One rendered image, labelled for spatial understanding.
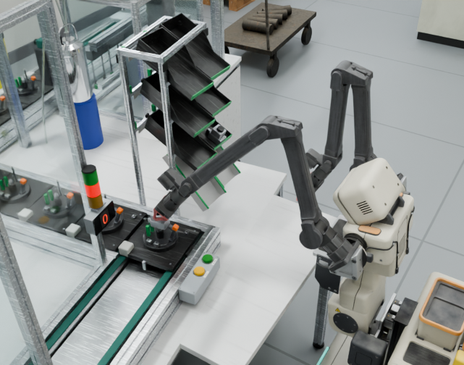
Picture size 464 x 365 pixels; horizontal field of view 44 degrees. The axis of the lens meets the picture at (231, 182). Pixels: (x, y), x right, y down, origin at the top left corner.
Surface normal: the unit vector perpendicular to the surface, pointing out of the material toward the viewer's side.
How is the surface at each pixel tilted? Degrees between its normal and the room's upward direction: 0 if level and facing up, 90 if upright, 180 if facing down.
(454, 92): 0
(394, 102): 0
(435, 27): 90
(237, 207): 0
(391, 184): 48
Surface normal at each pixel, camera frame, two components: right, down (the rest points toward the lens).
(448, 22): -0.54, 0.52
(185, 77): 0.33, -0.58
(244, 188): -0.02, -0.79
